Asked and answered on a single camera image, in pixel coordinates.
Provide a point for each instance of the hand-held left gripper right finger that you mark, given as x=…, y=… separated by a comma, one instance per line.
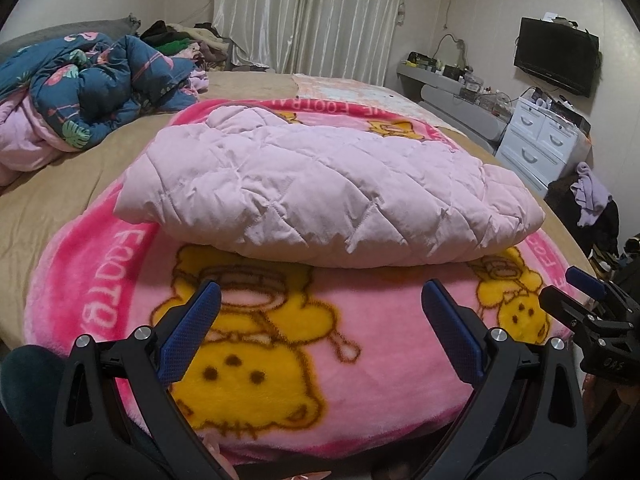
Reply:
x=450, y=332

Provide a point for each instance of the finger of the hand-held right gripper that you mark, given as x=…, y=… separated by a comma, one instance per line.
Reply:
x=567, y=305
x=585, y=279

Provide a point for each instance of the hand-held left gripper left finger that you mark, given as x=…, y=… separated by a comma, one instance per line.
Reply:
x=192, y=332

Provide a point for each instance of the pink quilted jacket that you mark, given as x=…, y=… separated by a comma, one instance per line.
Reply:
x=320, y=190

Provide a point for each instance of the dark chair with clothes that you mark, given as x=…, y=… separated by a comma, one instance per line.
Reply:
x=560, y=200

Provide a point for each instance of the pile of folded clothes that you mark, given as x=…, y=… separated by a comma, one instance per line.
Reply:
x=175, y=42

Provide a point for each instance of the lilac cloth garment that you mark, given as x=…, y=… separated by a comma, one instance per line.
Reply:
x=590, y=192

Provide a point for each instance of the pink cartoon printed blanket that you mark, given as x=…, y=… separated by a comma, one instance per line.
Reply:
x=350, y=360

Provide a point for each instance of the white drawer cabinet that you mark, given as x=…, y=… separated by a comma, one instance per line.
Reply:
x=535, y=140

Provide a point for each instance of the dark teal clothing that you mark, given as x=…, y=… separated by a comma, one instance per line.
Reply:
x=30, y=390

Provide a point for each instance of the grey curved shelf desk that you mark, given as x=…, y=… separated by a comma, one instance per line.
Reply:
x=450, y=100

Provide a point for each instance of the black flat television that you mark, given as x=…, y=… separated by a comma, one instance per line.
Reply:
x=555, y=55

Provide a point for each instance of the clutter of small electronics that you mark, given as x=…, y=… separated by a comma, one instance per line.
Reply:
x=455, y=72

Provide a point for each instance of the peach patterned towel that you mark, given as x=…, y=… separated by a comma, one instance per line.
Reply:
x=360, y=90

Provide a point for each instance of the blue flamingo print duvet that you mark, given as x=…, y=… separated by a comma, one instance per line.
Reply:
x=85, y=80

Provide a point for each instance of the grey pillow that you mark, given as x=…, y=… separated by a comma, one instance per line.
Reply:
x=65, y=30

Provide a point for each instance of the cream pleated curtain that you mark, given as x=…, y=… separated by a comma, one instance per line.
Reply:
x=310, y=15

